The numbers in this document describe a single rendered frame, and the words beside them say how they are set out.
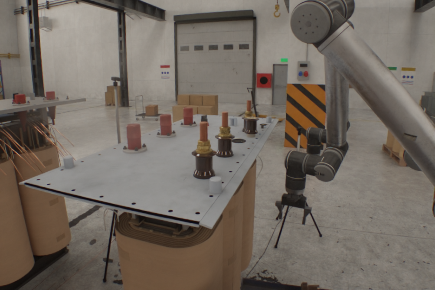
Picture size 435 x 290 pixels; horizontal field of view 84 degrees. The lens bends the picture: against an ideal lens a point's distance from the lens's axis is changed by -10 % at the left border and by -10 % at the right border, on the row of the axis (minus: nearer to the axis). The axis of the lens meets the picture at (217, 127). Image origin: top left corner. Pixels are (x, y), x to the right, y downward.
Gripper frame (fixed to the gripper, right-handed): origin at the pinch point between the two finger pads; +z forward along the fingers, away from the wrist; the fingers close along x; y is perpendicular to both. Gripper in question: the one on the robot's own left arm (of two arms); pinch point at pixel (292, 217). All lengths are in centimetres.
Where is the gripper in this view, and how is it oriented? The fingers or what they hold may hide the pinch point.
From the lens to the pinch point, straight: 161.6
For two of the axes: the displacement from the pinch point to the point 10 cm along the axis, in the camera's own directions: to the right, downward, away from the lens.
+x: -8.9, -0.9, 4.5
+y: 4.6, -1.8, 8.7
